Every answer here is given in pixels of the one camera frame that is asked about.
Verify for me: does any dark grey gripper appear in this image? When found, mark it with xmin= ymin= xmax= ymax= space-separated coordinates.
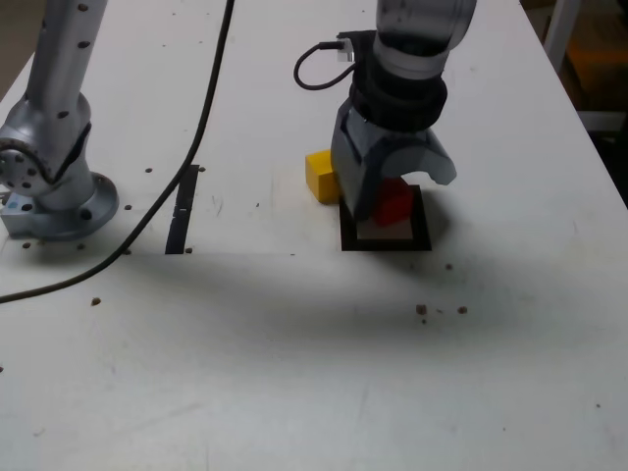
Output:
xmin=331 ymin=100 xmax=458 ymax=227

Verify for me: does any red cube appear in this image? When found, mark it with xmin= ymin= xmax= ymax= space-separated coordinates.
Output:
xmin=372 ymin=177 xmax=412 ymax=228

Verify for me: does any yellow cube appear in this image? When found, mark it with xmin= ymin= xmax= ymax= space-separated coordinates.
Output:
xmin=304 ymin=150 xmax=340 ymax=204

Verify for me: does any black tape square outline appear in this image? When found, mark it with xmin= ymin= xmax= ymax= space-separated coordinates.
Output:
xmin=338 ymin=184 xmax=433 ymax=253

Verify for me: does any black tape strip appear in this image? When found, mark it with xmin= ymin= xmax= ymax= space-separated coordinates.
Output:
xmin=164 ymin=164 xmax=201 ymax=255

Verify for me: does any brown cardboard box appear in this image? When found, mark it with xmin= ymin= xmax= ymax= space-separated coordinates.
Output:
xmin=563 ymin=36 xmax=628 ymax=112

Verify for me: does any black gripper camera mount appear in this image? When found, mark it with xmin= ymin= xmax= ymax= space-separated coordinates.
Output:
xmin=337 ymin=29 xmax=377 ymax=65

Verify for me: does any short black camera cable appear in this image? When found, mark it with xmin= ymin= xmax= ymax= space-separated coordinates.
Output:
xmin=293 ymin=41 xmax=357 ymax=92

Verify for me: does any long black cable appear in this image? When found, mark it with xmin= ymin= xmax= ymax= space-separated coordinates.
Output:
xmin=0 ymin=0 xmax=236 ymax=304

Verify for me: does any white metal frame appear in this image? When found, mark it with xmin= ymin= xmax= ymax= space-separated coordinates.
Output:
xmin=542 ymin=0 xmax=628 ymax=133

